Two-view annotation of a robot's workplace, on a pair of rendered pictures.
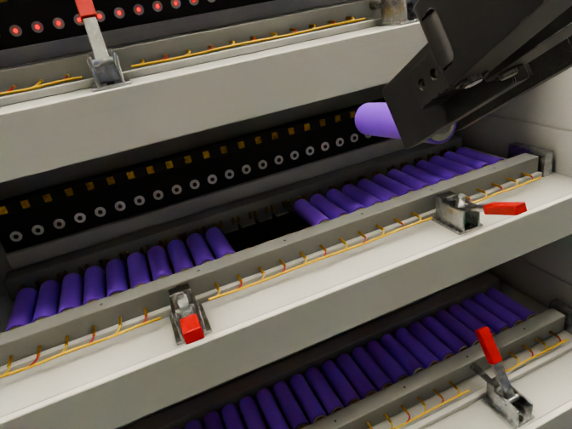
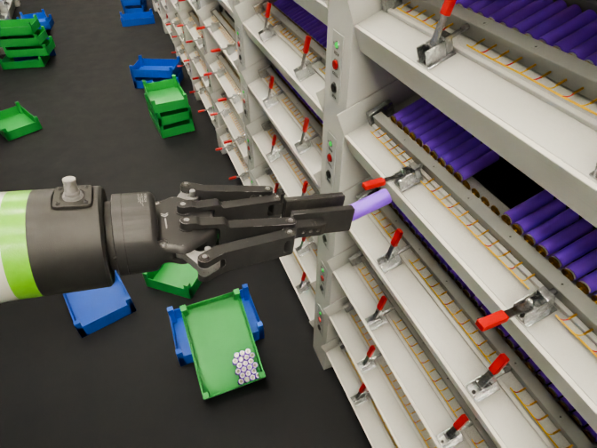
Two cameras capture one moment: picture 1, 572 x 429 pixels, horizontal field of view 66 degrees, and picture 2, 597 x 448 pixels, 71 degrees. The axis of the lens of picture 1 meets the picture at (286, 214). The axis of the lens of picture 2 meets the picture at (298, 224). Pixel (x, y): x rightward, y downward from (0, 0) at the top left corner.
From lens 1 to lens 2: 0.54 m
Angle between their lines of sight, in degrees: 83
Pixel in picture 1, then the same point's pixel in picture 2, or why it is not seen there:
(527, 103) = not seen: outside the picture
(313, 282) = (446, 226)
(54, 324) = (390, 131)
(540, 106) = not seen: outside the picture
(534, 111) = not seen: outside the picture
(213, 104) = (451, 109)
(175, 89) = (438, 89)
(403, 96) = (329, 200)
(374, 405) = (460, 300)
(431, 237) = (505, 290)
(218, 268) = (435, 174)
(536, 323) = (569, 429)
